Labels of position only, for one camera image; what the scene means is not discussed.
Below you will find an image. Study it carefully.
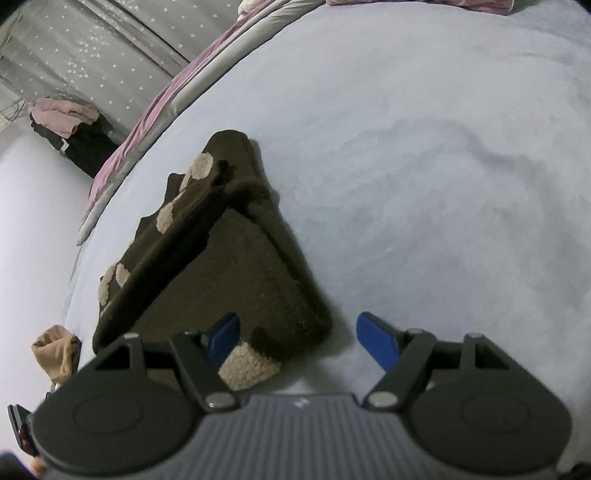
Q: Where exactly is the white plush toy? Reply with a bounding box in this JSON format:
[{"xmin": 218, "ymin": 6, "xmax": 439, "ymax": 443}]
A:
[{"xmin": 238, "ymin": 0, "xmax": 278, "ymax": 17}]

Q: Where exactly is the black smartphone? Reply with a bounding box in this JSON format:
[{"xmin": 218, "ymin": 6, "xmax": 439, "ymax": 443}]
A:
[{"xmin": 7, "ymin": 404, "xmax": 40, "ymax": 457}]

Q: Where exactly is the pink hanging clothing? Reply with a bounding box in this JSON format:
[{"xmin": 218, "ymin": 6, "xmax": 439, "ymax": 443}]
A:
[{"xmin": 30, "ymin": 97, "xmax": 100, "ymax": 138}]

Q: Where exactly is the thin wall cable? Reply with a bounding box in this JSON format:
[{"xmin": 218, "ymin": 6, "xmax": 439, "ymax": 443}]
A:
[{"xmin": 0, "ymin": 95, "xmax": 28, "ymax": 132}]

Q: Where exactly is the black hanging clothing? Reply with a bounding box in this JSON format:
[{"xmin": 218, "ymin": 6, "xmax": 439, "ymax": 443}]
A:
[{"xmin": 30, "ymin": 113, "xmax": 123, "ymax": 178}]

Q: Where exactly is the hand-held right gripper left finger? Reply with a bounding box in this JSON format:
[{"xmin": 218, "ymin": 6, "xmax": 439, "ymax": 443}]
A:
[{"xmin": 95, "ymin": 313, "xmax": 241, "ymax": 411}]

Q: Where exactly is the grey star curtain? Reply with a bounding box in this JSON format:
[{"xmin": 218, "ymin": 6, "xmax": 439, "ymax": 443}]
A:
[{"xmin": 0, "ymin": 0, "xmax": 245, "ymax": 139}]

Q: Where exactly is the light blue bed sheet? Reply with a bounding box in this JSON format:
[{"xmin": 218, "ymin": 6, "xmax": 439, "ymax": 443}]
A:
[{"xmin": 60, "ymin": 0, "xmax": 591, "ymax": 462}]

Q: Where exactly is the purple pillow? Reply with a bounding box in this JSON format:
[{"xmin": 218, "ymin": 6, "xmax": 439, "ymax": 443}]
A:
[{"xmin": 325, "ymin": 0, "xmax": 515, "ymax": 14}]

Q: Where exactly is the pink and grey quilt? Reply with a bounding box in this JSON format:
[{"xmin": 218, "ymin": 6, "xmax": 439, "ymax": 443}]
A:
[{"xmin": 76, "ymin": 0, "xmax": 324, "ymax": 245}]

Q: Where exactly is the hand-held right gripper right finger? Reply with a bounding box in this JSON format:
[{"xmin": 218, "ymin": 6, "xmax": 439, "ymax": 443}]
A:
[{"xmin": 356, "ymin": 311, "xmax": 511, "ymax": 411}]

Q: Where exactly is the tan cloth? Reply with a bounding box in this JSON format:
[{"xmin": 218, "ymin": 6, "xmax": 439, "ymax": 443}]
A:
[{"xmin": 31, "ymin": 324, "xmax": 83, "ymax": 386}]

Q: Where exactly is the brown sweater with beige patches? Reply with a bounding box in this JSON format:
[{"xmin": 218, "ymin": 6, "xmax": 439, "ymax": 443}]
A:
[{"xmin": 92, "ymin": 130, "xmax": 334, "ymax": 391}]

